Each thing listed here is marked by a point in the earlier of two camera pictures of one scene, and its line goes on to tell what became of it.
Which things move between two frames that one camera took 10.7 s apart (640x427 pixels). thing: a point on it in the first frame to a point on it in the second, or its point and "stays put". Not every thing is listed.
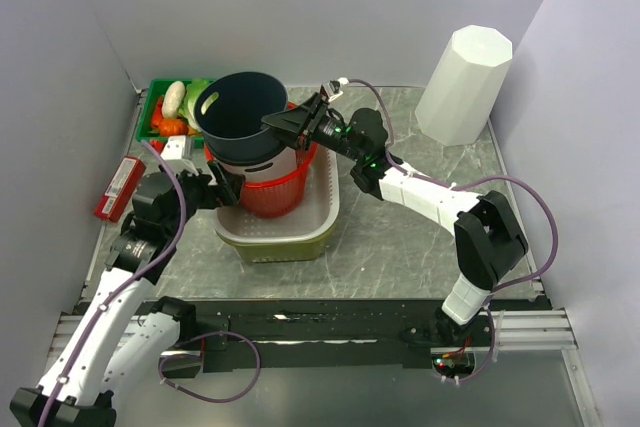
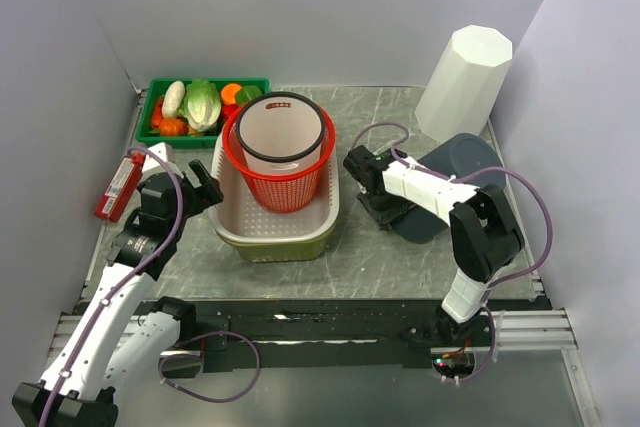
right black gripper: [297, 126] to [384, 218]
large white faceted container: [461, 92] stays put
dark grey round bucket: [230, 109] to [459, 155]
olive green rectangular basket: [307, 250] stays put
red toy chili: [157, 114] stays put
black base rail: [240, 334] stays put
